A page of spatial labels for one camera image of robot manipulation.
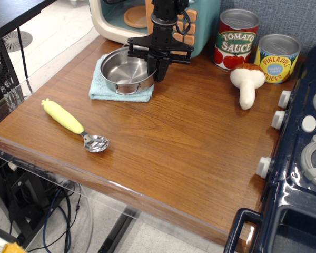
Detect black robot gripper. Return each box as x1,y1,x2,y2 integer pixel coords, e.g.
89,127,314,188
127,24,194,82

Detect small stainless steel pan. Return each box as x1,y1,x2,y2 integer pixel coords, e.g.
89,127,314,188
100,47,155,95

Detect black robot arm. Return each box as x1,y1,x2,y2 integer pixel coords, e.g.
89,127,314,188
127,1,194,82

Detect toy microwave oven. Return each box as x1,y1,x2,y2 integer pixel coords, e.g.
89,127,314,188
89,1,221,57

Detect light blue folded cloth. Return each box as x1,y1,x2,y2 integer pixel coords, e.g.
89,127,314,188
88,54,154,102

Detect tomato sauce can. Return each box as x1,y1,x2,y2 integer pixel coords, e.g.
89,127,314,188
213,8,260,71

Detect plush white mushroom toy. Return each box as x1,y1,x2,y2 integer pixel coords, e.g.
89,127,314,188
230,63,265,110

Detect pineapple slices can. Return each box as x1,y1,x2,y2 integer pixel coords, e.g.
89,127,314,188
254,34,301,84

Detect black computer tower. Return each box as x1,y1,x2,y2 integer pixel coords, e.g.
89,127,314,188
0,39,20,100

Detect black side desk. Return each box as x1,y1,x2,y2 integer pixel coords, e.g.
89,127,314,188
0,0,56,45

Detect black table leg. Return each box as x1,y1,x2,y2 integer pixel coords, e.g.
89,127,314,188
98,211,136,253

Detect dark blue toy stove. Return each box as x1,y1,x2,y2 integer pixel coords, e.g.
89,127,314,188
224,46,316,252

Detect yellow handled metal spoon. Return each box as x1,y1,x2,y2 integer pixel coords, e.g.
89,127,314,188
41,99,109,153

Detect blue floor cable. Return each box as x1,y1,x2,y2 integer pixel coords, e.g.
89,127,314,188
43,188,72,253

